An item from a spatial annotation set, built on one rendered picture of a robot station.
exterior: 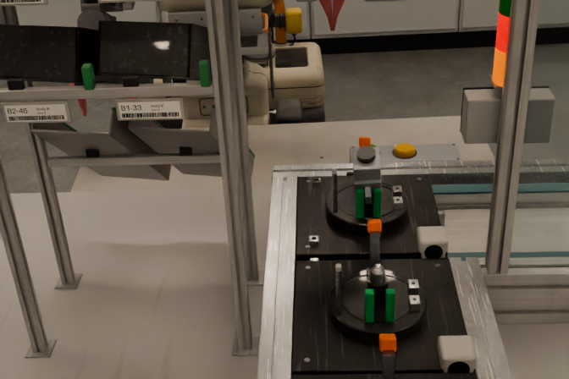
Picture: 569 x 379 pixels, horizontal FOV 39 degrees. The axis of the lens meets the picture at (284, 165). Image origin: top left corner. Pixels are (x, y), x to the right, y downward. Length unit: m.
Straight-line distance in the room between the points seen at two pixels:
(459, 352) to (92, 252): 0.74
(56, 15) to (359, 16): 1.61
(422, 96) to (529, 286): 2.79
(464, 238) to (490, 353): 0.32
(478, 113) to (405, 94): 2.89
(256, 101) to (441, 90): 2.15
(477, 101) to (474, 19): 3.39
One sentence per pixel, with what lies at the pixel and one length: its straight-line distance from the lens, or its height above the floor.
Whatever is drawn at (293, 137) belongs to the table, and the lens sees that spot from 1.86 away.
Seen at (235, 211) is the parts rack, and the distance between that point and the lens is 1.13.
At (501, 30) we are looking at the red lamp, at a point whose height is 1.34.
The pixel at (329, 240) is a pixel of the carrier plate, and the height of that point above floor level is 0.97.
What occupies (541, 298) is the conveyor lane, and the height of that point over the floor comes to 0.91.
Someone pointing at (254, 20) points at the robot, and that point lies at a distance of 1.94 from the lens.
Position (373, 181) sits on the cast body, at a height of 1.05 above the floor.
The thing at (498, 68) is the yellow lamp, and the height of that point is 1.28.
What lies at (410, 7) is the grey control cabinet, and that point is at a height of 0.26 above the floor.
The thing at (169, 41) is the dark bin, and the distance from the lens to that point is 1.09.
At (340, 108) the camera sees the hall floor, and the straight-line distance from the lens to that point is 3.91.
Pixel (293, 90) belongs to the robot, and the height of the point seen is 0.76.
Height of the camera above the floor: 1.74
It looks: 30 degrees down
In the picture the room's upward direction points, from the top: 3 degrees counter-clockwise
